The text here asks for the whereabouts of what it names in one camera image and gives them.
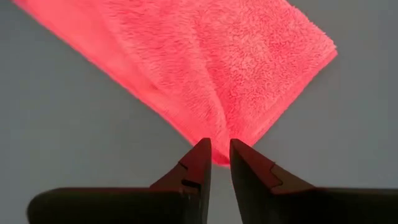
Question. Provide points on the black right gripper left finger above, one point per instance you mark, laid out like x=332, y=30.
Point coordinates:
x=174, y=205

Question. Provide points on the pink terry towel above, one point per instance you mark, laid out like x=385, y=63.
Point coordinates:
x=202, y=62

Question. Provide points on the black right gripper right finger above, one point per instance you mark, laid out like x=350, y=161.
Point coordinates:
x=280, y=205

